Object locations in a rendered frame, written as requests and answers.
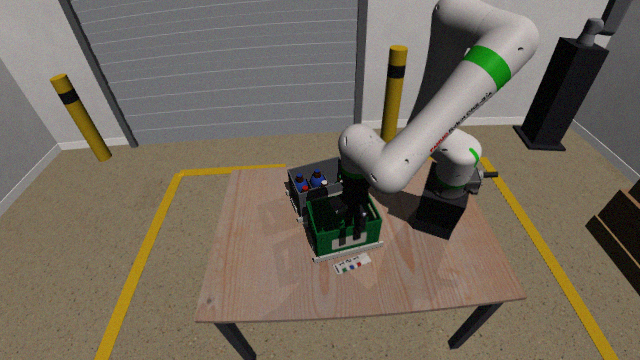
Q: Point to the white paper pick list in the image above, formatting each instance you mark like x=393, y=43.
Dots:
x=351, y=263

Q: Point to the green crate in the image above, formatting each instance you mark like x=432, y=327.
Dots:
x=328, y=229

